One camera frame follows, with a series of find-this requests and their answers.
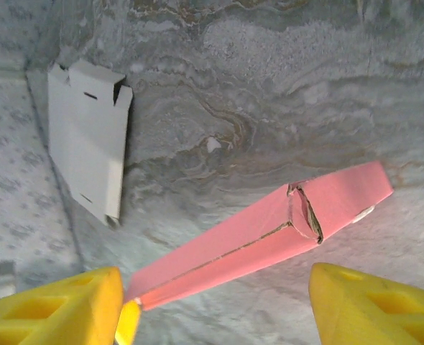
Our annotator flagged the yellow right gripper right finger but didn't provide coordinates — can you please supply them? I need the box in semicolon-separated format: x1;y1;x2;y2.
309;262;424;345

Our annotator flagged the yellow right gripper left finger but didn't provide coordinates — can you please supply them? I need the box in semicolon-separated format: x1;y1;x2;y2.
0;266;124;345

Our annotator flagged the pink cardboard box white inside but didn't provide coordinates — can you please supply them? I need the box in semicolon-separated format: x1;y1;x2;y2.
124;160;395;312

